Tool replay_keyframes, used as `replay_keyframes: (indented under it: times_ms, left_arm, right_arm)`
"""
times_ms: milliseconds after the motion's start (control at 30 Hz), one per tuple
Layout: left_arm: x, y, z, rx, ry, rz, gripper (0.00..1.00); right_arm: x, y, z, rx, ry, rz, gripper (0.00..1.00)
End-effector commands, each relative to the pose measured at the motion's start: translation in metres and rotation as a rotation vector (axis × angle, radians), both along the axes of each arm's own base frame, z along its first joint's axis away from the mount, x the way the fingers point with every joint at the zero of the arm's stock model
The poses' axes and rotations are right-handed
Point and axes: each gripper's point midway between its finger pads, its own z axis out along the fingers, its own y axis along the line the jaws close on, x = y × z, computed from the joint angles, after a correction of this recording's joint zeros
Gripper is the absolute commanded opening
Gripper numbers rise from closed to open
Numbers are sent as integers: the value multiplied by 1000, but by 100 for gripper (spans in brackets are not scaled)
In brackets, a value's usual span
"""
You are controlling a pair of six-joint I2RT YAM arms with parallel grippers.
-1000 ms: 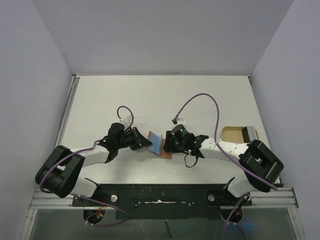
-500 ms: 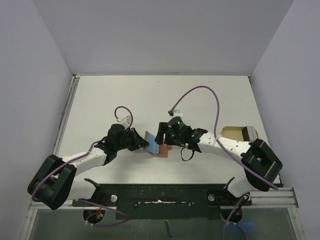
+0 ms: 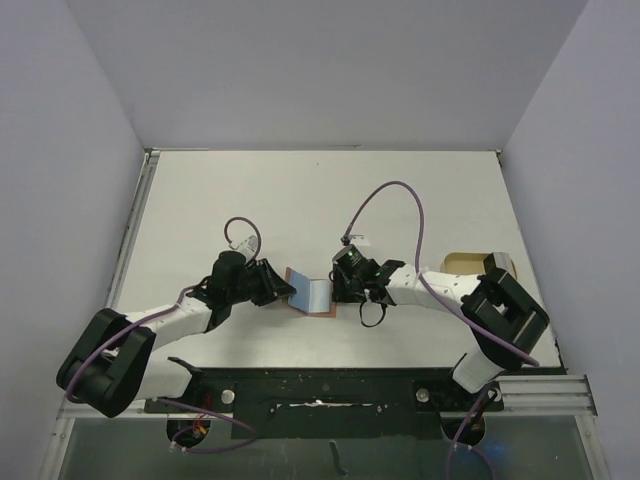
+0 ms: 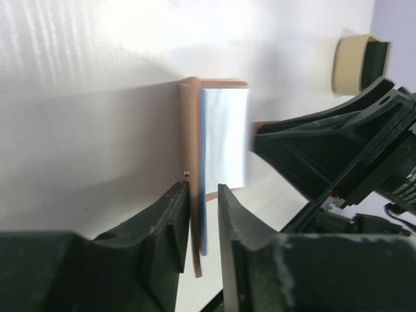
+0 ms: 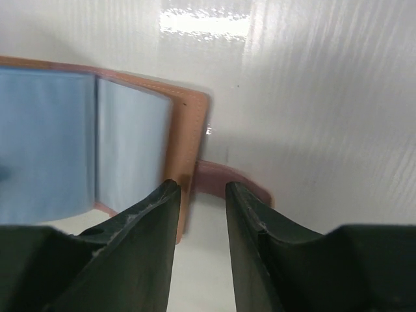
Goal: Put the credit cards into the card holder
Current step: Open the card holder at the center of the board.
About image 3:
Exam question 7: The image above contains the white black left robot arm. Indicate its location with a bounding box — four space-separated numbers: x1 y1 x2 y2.
56 250 296 418

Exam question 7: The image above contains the grey credit card stack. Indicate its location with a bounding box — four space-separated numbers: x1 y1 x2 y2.
483 252 517 278

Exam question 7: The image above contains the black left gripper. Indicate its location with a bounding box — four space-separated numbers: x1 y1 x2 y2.
228 258 295 306

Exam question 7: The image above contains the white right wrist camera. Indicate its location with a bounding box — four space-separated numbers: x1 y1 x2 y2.
346 234 371 247

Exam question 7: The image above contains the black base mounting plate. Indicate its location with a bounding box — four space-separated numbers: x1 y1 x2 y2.
144 368 476 440

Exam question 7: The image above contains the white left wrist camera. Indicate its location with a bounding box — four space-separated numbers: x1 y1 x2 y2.
229 235 259 262

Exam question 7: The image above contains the aluminium left side rail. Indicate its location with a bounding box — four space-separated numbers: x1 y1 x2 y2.
106 149 160 307

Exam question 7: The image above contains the beige oval tray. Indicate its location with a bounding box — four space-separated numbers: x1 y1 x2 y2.
440 252 489 275

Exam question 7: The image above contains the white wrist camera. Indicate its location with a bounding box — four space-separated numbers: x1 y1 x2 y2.
229 235 259 262
346 234 371 247

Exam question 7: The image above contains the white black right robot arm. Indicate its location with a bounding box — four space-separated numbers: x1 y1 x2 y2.
331 245 549 409

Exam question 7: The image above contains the brown leather card holder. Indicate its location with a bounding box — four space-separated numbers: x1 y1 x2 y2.
284 267 337 318

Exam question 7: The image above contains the aluminium rail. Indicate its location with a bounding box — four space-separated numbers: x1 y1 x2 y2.
57 375 598 420
106 149 160 307

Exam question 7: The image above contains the aluminium front rail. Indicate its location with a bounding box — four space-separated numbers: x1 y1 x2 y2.
57 375 598 420

